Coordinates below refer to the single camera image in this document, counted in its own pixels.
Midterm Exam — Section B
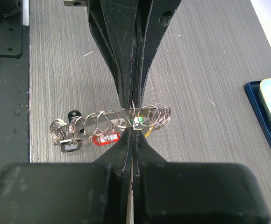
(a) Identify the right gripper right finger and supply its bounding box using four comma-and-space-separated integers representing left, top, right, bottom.
132, 131, 271, 224

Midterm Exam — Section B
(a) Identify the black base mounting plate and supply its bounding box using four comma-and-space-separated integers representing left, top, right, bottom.
0, 0, 30, 169

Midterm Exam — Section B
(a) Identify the metal key organizer with rings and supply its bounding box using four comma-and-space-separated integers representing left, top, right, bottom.
50, 103, 171, 153

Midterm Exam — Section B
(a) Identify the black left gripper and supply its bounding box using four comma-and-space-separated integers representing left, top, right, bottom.
63, 0, 138, 109

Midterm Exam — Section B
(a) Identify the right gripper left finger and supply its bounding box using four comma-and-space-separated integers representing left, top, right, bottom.
0, 128, 132, 224

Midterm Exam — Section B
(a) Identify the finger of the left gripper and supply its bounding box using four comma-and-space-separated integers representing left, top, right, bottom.
132, 0, 181, 106

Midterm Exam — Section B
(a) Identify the dark blue tray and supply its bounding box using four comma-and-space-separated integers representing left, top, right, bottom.
243, 81, 271, 148

